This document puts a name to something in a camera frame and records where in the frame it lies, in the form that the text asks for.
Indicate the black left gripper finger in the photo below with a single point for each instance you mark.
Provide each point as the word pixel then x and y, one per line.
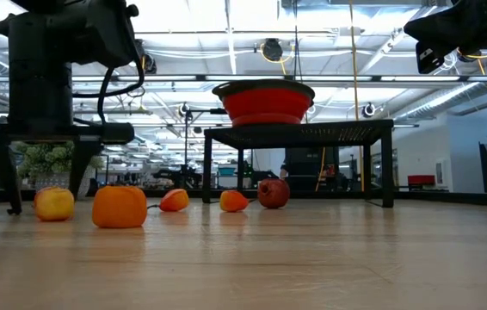
pixel 7 181
pixel 81 163

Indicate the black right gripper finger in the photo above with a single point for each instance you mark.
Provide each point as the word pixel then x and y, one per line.
pixel 445 19
pixel 445 36

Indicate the orange persimmon fruit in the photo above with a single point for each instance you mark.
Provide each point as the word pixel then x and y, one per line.
pixel 118 206

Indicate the red grey collapsible colander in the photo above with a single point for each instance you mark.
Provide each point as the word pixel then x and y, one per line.
pixel 265 105

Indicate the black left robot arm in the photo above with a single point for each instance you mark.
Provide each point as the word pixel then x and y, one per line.
pixel 106 34

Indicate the green plant in white pot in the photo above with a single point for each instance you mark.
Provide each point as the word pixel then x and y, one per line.
pixel 50 161

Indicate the small black ceiling reel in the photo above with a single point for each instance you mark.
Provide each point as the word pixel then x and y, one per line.
pixel 368 109
pixel 183 109

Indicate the red box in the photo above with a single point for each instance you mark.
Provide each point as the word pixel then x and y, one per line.
pixel 421 180

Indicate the black perforated metal stand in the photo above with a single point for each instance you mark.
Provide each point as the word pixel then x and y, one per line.
pixel 295 133

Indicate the small red apple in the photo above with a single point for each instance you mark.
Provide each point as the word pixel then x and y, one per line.
pixel 274 194

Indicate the person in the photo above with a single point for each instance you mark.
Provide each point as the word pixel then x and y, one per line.
pixel 284 172

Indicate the black aluminium table frame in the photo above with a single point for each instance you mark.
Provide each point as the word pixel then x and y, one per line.
pixel 441 199

